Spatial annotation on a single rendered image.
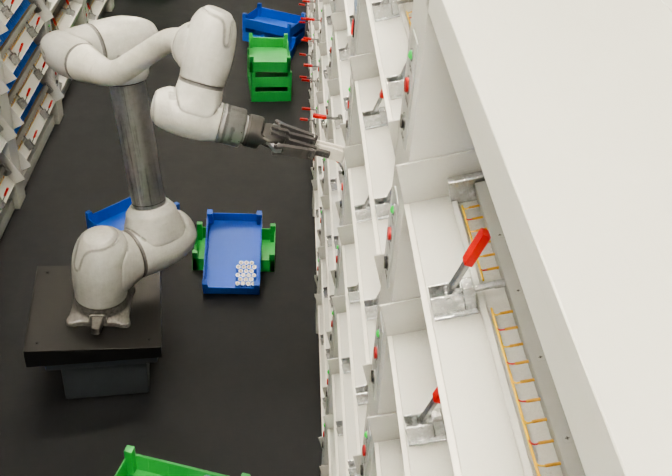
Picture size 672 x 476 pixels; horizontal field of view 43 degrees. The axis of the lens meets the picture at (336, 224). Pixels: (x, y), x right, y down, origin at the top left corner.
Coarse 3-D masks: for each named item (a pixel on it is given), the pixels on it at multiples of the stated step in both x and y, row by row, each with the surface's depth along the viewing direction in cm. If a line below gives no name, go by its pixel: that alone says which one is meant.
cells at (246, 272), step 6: (240, 264) 304; (246, 264) 305; (252, 264) 305; (240, 270) 303; (246, 270) 303; (252, 270) 303; (240, 276) 303; (246, 276) 302; (252, 276) 303; (240, 282) 301; (246, 282) 301; (252, 282) 302
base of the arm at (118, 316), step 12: (132, 288) 264; (72, 312) 252; (84, 312) 250; (96, 312) 249; (108, 312) 250; (120, 312) 254; (72, 324) 250; (84, 324) 251; (96, 324) 247; (108, 324) 252; (120, 324) 251
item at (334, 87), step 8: (328, 80) 237; (336, 80) 237; (336, 88) 239; (336, 96) 239; (336, 104) 235; (336, 112) 232; (336, 136) 221; (344, 144) 217; (336, 168) 209; (336, 176) 206
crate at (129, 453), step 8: (128, 448) 197; (128, 456) 197; (136, 456) 199; (144, 456) 199; (128, 464) 199; (136, 464) 201; (144, 464) 200; (152, 464) 200; (160, 464) 199; (168, 464) 198; (176, 464) 198; (120, 472) 196; (128, 472) 201; (136, 472) 201; (144, 472) 201; (152, 472) 201; (160, 472) 201; (168, 472) 200; (176, 472) 199; (184, 472) 198; (192, 472) 198; (200, 472) 197; (208, 472) 196
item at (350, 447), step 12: (336, 300) 192; (336, 312) 194; (348, 348) 184; (348, 360) 178; (348, 372) 178; (348, 384) 176; (348, 396) 173; (348, 408) 170; (348, 420) 168; (348, 432) 165; (348, 444) 163; (348, 456) 161; (348, 468) 156
